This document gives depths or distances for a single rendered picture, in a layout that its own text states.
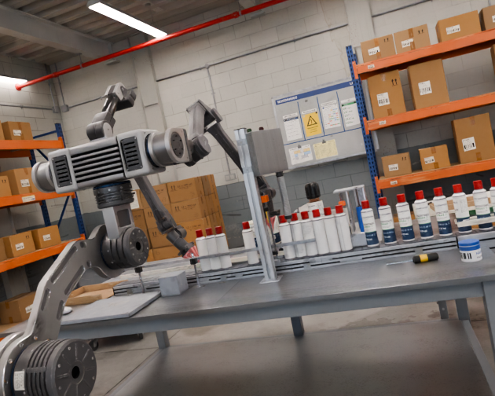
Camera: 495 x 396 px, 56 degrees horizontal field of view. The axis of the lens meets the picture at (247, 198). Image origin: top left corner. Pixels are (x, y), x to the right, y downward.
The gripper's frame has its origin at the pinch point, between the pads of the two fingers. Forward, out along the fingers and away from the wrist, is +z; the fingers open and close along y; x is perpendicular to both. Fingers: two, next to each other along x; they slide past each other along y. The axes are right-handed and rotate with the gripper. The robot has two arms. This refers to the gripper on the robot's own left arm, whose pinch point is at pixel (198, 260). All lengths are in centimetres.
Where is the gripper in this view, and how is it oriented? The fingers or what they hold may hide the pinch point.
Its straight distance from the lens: 231.9
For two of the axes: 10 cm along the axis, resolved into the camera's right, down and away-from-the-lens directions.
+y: 2.8, -1.2, 9.5
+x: -6.1, 7.4, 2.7
